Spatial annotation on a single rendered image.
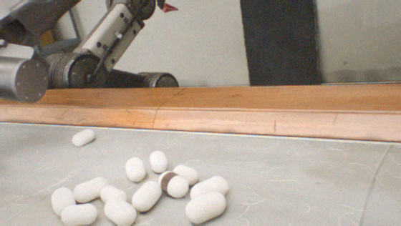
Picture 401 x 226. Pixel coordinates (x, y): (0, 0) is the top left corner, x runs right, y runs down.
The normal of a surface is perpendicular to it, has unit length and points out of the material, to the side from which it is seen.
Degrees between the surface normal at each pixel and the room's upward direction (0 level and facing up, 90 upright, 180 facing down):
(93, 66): 89
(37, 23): 122
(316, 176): 0
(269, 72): 86
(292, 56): 86
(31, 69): 98
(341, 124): 45
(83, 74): 89
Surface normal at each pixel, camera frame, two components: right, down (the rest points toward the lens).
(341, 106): -0.18, -0.91
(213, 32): -0.45, 0.41
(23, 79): 0.92, 0.11
